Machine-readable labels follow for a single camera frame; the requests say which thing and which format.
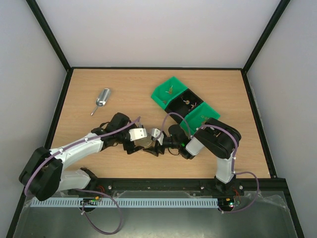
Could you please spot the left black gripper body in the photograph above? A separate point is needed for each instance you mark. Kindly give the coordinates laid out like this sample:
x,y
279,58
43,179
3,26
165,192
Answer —
x,y
128,147

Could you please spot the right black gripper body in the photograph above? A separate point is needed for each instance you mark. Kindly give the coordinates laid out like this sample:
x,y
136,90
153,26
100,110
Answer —
x,y
161,145

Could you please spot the gold jar lid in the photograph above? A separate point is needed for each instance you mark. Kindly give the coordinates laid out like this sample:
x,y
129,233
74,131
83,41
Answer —
x,y
144,142

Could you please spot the black bin with swirl lollipops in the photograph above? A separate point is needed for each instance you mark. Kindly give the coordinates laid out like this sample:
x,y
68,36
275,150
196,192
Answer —
x,y
184,103

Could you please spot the green bin with square lollipops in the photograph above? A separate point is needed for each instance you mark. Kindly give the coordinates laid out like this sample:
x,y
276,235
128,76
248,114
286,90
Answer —
x,y
167,91

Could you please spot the silver metal scoop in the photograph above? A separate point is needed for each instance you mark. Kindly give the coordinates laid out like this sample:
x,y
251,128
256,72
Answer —
x,y
101,99

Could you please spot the green bin with gummy candies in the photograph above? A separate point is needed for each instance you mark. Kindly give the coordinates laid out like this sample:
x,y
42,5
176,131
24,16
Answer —
x,y
198,116

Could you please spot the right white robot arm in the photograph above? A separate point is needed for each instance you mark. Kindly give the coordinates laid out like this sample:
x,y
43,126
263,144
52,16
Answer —
x,y
219,138

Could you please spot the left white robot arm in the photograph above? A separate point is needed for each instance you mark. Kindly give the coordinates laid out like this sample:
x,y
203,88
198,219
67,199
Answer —
x,y
45,172

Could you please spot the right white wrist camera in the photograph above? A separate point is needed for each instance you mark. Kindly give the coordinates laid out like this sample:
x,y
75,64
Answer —
x,y
157,135

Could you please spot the white slotted cable duct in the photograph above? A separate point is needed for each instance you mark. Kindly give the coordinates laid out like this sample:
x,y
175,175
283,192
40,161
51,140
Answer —
x,y
128,203

